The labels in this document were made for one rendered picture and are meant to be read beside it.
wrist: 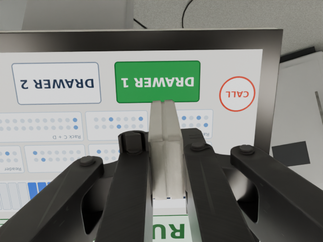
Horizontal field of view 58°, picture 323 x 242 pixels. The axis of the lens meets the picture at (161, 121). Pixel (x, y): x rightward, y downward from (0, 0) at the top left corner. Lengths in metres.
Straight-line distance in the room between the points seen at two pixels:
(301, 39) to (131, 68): 1.87
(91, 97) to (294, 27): 1.77
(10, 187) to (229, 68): 0.30
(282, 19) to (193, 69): 1.62
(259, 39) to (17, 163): 0.31
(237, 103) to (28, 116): 0.24
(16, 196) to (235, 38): 0.32
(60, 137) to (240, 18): 1.58
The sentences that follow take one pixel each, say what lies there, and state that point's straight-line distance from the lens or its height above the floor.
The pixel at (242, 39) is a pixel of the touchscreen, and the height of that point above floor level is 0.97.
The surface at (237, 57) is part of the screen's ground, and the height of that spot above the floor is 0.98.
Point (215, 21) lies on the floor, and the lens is 1.82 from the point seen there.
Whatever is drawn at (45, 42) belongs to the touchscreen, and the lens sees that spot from 0.34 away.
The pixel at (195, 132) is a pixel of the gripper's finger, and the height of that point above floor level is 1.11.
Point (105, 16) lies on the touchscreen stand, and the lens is 0.48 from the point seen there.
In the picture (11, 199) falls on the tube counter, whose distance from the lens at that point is 0.42.
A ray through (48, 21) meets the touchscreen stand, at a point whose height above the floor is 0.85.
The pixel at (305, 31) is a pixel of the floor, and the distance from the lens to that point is 2.08.
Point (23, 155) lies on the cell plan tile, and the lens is 0.38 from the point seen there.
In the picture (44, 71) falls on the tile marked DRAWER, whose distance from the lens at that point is 0.34.
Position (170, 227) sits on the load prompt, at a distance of 0.41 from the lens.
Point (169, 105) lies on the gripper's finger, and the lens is 0.18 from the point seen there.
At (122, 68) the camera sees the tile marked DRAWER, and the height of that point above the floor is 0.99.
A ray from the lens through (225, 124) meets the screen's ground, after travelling 0.35.
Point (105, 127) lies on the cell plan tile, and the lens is 0.34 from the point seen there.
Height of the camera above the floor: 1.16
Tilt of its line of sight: 22 degrees down
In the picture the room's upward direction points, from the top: 179 degrees clockwise
